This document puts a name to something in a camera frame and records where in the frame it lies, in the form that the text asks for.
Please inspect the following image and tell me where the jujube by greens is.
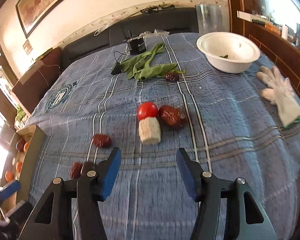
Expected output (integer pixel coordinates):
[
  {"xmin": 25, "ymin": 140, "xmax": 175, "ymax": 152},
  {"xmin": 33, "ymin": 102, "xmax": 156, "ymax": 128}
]
[{"xmin": 165, "ymin": 72, "xmax": 179, "ymax": 82}]

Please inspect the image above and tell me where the blue plaid tablecloth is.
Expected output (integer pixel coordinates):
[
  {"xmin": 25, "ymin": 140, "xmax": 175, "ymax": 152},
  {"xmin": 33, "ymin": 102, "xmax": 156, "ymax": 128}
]
[{"xmin": 28, "ymin": 33, "xmax": 300, "ymax": 239}]

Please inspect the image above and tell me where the small wall plaque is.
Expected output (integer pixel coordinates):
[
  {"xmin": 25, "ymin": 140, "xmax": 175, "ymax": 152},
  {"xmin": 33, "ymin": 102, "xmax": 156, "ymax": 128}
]
[{"xmin": 23, "ymin": 40, "xmax": 33, "ymax": 55}]

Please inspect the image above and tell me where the white corn piece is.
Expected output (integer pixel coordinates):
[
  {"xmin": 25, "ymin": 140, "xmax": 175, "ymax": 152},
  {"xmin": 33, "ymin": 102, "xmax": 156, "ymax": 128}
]
[{"xmin": 139, "ymin": 117, "xmax": 161, "ymax": 145}]

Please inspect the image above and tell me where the red cherry tomato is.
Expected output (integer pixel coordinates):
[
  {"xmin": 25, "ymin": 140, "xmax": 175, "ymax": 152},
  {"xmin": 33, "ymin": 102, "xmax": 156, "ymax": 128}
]
[{"xmin": 136, "ymin": 102, "xmax": 158, "ymax": 120}]

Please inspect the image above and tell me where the black sofa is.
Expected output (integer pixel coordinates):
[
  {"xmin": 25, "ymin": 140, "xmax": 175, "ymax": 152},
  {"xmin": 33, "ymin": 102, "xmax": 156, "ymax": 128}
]
[{"xmin": 62, "ymin": 8, "xmax": 198, "ymax": 70}]

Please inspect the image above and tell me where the orange tangerine near left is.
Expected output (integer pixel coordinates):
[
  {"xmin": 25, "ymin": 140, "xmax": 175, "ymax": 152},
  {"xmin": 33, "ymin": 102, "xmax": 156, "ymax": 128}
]
[{"xmin": 5, "ymin": 171, "xmax": 14, "ymax": 183}]

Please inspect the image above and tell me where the white bowl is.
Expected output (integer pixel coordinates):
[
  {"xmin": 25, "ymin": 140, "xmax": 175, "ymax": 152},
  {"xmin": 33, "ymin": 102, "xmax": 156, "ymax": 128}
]
[{"xmin": 197, "ymin": 32, "xmax": 261, "ymax": 74}]

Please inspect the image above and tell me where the patterned cloth pile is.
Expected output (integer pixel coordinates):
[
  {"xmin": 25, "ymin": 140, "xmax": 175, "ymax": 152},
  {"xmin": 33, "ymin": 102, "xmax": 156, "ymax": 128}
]
[{"xmin": 14, "ymin": 105, "xmax": 29, "ymax": 130}]

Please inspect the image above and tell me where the green leafy vegetable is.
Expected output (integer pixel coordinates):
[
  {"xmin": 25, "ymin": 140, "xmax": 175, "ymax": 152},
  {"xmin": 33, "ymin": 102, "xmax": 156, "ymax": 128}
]
[{"xmin": 119, "ymin": 42, "xmax": 185, "ymax": 81}]

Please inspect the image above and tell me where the small black device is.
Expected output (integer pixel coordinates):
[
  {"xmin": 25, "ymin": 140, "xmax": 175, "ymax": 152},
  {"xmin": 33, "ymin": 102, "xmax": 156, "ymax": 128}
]
[{"xmin": 126, "ymin": 30, "xmax": 146, "ymax": 55}]

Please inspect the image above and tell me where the orange tangerine middle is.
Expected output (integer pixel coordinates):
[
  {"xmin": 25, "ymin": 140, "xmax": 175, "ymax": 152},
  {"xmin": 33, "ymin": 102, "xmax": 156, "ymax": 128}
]
[{"xmin": 15, "ymin": 161, "xmax": 23, "ymax": 173}]

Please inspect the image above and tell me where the dark purple jujube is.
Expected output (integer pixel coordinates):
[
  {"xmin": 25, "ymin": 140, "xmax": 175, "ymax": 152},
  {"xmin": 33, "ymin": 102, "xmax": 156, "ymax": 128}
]
[{"xmin": 81, "ymin": 161, "xmax": 95, "ymax": 176}]

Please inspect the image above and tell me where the brown armchair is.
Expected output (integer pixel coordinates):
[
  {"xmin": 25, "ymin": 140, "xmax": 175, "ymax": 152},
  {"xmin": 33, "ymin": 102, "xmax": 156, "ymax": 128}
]
[{"xmin": 12, "ymin": 47, "xmax": 62, "ymax": 116}]

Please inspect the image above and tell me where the orange tangerine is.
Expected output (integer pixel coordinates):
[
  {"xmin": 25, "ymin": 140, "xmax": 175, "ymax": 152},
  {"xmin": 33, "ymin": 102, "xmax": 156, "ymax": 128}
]
[
  {"xmin": 23, "ymin": 141, "xmax": 30, "ymax": 152},
  {"xmin": 5, "ymin": 171, "xmax": 14, "ymax": 183},
  {"xmin": 15, "ymin": 161, "xmax": 23, "ymax": 173}
]

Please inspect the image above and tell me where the orange tangerine far right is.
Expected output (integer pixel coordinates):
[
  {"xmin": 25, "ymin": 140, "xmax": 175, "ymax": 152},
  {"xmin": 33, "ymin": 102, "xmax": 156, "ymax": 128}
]
[{"xmin": 23, "ymin": 141, "xmax": 30, "ymax": 152}]

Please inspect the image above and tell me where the white work glove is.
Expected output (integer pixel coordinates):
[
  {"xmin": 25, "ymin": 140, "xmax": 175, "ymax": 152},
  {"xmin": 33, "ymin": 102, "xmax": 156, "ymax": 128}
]
[{"xmin": 256, "ymin": 66, "xmax": 300, "ymax": 128}]

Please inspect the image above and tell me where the large red jujube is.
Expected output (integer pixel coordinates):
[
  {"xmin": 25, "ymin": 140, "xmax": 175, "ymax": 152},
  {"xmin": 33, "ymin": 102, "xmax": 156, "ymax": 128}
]
[{"xmin": 158, "ymin": 105, "xmax": 187, "ymax": 129}]

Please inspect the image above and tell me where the shallow cardboard tray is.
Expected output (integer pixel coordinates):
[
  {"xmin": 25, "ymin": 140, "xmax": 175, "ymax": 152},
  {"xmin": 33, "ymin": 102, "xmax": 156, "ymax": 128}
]
[{"xmin": 0, "ymin": 125, "xmax": 47, "ymax": 221}]

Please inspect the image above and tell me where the dark red jujube far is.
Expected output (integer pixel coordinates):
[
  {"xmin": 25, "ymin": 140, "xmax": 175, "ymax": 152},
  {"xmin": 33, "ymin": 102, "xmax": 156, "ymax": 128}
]
[{"xmin": 15, "ymin": 138, "xmax": 26, "ymax": 152}]

